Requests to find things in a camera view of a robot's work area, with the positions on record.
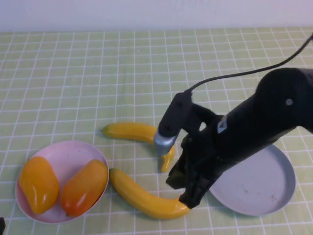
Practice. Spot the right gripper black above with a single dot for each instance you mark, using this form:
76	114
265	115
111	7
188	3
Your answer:
220	147

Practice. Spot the large yellow banana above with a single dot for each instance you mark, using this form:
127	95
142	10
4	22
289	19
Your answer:
146	200

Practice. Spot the small curved yellow banana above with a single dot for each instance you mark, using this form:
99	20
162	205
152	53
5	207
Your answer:
127	131

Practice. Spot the orange-red tinted mango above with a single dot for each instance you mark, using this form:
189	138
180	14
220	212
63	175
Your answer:
83	188

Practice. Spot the plain yellow mango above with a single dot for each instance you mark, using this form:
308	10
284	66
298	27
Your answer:
39	183

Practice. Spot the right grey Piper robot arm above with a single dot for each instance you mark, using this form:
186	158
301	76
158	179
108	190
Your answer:
288	85

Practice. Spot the grey round plate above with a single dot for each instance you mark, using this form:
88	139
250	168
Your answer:
256	186

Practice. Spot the pink round plate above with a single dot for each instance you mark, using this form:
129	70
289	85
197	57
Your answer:
63	156

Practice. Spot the green checked tablecloth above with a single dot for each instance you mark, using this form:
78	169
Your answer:
97	73

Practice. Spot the black equipment piece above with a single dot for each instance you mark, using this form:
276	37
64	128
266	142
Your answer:
2	224

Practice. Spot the right black silver wrist camera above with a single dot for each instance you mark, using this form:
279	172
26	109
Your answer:
174	115

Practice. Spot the right black camera mount bracket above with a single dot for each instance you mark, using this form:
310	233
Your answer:
200	112

